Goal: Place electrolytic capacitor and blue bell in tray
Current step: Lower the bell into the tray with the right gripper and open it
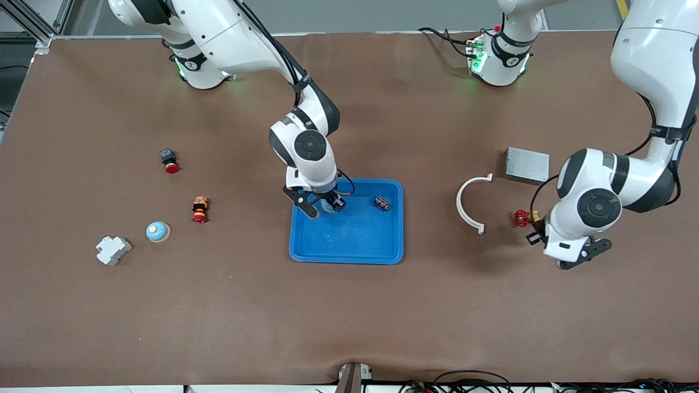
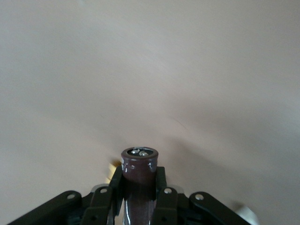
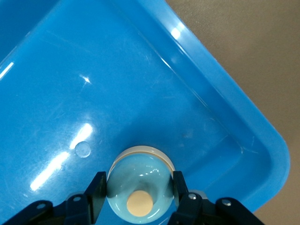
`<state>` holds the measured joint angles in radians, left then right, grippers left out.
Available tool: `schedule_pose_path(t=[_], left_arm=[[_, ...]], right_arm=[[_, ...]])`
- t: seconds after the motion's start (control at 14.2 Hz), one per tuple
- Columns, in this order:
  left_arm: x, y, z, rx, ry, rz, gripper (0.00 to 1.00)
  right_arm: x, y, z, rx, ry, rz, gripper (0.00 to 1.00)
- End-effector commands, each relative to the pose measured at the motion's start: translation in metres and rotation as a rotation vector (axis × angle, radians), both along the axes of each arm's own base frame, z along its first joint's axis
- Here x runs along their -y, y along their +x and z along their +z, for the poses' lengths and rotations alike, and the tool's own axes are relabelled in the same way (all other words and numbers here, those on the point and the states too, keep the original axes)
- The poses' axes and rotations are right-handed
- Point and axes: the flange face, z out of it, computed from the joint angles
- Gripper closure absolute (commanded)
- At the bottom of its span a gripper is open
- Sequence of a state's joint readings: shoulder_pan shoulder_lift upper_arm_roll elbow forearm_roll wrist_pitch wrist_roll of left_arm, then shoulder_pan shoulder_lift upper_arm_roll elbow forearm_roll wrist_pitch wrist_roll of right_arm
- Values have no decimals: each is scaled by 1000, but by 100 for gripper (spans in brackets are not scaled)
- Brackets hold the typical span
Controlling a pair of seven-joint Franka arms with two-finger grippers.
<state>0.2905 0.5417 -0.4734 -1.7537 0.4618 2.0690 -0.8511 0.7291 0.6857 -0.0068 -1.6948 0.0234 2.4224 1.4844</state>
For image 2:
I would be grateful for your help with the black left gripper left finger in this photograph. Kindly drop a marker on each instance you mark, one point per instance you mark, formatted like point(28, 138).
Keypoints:
point(93, 206)

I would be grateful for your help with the brown electrolytic capacitor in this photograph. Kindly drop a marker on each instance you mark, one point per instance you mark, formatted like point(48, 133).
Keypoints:
point(139, 178)

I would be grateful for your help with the white curved pipe clamp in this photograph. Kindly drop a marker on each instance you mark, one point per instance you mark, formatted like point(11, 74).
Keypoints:
point(245, 213)

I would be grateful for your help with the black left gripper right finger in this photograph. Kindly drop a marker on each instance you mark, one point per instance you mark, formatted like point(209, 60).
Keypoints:
point(175, 208)

